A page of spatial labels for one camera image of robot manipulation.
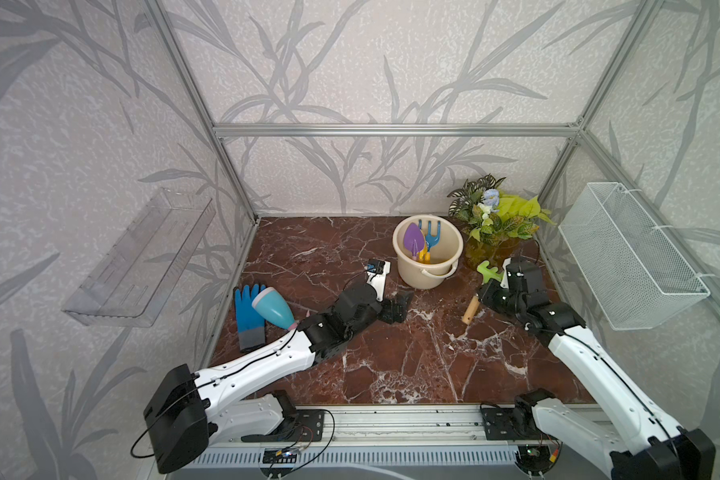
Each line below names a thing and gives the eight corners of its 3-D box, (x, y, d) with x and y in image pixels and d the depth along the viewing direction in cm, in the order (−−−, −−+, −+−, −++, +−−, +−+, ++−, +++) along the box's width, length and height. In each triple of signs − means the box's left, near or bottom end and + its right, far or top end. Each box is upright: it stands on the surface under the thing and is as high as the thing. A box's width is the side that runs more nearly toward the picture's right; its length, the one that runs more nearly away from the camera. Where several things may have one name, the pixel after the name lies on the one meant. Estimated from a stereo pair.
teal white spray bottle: (257, 313, 95) (250, 302, 89) (273, 295, 99) (267, 283, 93) (292, 333, 90) (286, 323, 85) (307, 313, 95) (302, 302, 89)
